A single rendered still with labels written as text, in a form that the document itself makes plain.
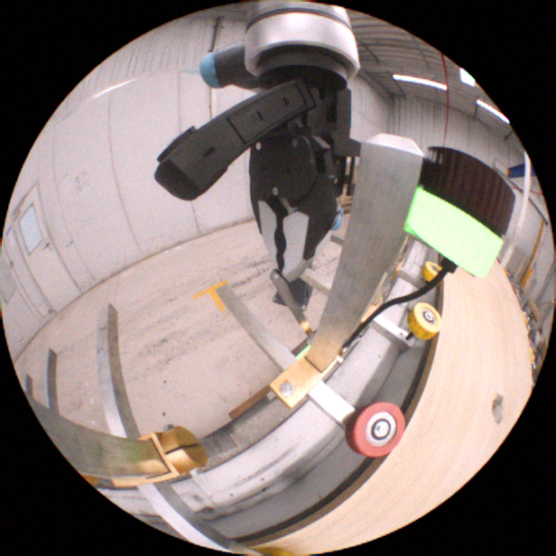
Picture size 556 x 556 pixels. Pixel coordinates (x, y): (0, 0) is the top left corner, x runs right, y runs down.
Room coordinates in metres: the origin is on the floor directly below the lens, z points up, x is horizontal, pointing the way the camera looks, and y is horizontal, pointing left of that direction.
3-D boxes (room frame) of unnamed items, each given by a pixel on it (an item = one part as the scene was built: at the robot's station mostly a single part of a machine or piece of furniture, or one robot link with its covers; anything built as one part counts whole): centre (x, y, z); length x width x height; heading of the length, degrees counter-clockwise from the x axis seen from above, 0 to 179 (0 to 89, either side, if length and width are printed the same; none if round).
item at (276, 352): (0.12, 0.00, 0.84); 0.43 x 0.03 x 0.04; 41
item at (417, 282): (0.44, -0.38, 0.83); 0.43 x 0.03 x 0.04; 41
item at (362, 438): (-0.03, -0.13, 0.85); 0.08 x 0.08 x 0.11
